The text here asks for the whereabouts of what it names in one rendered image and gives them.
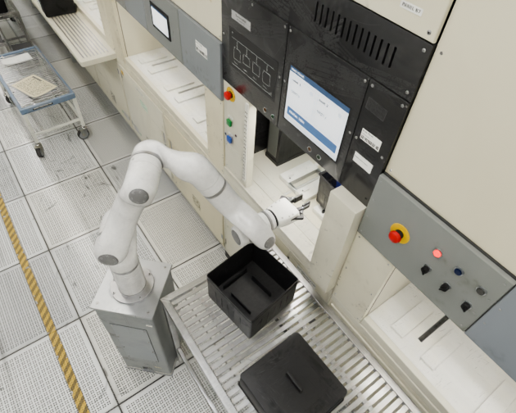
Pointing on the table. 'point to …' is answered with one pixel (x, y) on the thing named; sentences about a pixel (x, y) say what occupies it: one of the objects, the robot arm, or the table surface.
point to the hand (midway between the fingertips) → (301, 201)
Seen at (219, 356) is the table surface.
